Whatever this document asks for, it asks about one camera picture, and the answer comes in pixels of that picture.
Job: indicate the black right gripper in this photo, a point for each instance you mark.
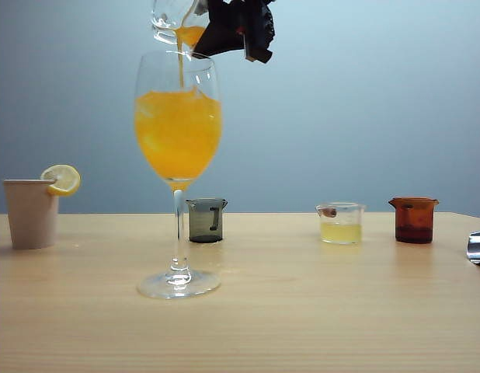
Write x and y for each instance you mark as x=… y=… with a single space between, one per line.
x=257 y=23

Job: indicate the clear cup with orange juice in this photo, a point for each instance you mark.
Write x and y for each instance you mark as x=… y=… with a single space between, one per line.
x=187 y=35

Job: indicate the smoky grey measuring cup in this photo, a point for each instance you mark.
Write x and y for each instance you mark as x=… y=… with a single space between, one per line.
x=203 y=223

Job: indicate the clear cup with pale juice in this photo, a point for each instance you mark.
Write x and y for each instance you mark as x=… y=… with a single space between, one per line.
x=341 y=232

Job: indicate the beige paper cup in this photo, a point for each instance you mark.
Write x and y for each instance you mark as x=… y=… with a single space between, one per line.
x=30 y=217

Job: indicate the amber brown measuring cup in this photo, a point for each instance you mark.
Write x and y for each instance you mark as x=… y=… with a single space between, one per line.
x=414 y=223

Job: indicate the clear stemmed wine glass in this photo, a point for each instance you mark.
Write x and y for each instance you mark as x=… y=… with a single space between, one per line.
x=178 y=136

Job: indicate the yellow lemon slice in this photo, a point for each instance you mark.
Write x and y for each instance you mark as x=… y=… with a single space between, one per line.
x=67 y=178

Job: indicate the shiny silver metal object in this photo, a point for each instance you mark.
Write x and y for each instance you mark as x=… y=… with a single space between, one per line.
x=478 y=248

